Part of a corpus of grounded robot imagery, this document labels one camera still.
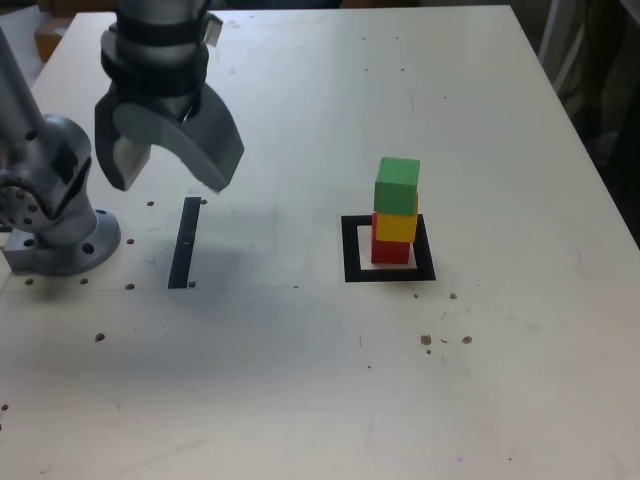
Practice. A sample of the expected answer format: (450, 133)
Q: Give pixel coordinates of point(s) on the black tape square outline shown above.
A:
(350, 250)

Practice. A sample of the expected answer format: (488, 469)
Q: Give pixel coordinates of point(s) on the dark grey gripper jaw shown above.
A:
(106, 145)

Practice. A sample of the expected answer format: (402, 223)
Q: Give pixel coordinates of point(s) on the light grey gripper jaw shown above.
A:
(210, 145)

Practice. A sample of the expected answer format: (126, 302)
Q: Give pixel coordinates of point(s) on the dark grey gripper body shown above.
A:
(172, 106)

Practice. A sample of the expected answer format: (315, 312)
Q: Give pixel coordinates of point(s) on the red cube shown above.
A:
(390, 252)

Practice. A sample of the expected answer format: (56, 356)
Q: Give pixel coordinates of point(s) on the yellow cube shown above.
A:
(395, 230)

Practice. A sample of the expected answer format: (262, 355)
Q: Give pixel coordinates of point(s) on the green cube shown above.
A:
(397, 187)

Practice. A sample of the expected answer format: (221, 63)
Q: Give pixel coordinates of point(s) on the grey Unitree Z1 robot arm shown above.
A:
(60, 150)

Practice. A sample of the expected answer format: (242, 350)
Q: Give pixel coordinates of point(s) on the black tape strip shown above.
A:
(184, 245)

